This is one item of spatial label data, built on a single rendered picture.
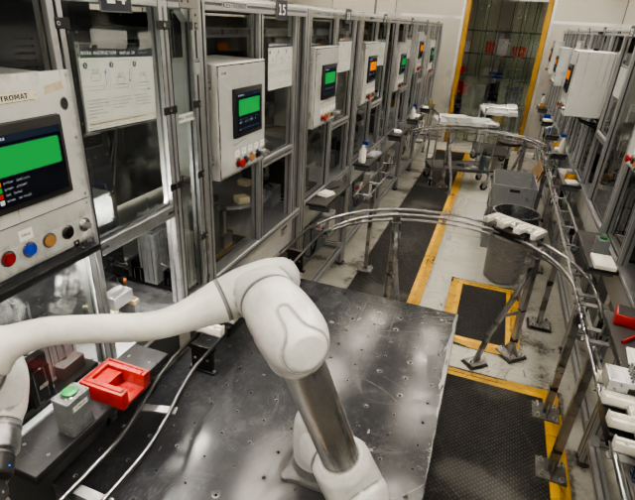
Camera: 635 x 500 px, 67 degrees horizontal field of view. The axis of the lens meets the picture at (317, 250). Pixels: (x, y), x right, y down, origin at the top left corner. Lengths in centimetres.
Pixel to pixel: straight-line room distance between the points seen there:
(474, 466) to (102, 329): 210
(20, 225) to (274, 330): 73
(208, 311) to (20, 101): 65
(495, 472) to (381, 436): 105
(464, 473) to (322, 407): 165
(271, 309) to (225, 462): 86
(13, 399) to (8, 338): 15
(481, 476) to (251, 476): 137
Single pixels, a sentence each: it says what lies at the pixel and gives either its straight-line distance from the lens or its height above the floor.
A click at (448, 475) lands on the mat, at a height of 1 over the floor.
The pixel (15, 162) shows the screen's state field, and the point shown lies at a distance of 131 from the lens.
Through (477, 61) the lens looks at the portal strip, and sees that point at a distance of 950.
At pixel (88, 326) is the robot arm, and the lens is 101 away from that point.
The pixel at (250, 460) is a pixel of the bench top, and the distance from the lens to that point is 170.
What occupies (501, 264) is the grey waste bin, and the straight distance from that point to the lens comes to 434.
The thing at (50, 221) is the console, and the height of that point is 147.
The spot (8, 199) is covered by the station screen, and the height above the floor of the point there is 157.
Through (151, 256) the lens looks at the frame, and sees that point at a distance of 210.
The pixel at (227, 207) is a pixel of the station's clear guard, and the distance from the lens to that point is 223.
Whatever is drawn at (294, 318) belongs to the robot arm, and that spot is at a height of 147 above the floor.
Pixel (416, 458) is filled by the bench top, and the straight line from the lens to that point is 176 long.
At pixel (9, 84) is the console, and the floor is 181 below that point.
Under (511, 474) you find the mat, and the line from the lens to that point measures 277.
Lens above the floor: 198
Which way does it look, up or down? 26 degrees down
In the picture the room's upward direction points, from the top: 3 degrees clockwise
